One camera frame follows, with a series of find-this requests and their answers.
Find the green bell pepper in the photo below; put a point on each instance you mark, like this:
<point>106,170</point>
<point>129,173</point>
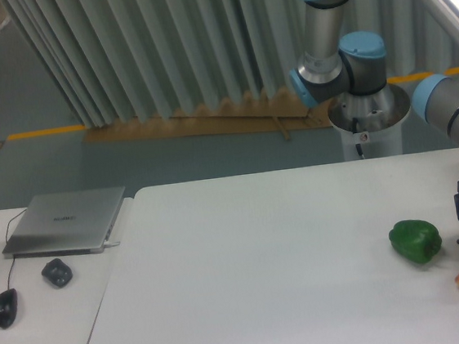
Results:
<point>416,240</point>

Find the white usb plug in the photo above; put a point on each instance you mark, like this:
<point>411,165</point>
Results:
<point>111,244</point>

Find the pale green curtain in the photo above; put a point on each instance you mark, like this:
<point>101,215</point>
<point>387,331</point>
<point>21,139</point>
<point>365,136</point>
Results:
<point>125,59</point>

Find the silver closed laptop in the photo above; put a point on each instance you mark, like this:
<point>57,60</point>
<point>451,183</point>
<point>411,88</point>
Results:
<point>64,223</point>

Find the black earbuds case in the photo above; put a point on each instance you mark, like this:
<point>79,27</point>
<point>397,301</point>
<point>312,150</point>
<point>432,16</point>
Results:
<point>57,273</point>

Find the black computer mouse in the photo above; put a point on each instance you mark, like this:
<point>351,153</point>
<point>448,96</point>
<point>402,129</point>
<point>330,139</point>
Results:
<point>8,307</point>

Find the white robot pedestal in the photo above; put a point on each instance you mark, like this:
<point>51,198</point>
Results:
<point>371,136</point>

